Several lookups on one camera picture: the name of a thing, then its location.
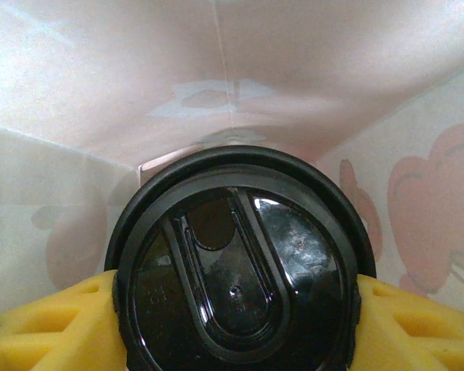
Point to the black plastic cup lid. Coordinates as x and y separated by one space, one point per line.
236 270

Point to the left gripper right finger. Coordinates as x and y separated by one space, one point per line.
417 336

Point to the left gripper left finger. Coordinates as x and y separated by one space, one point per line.
42 332

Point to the red and white paper bag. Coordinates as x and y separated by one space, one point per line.
232 77

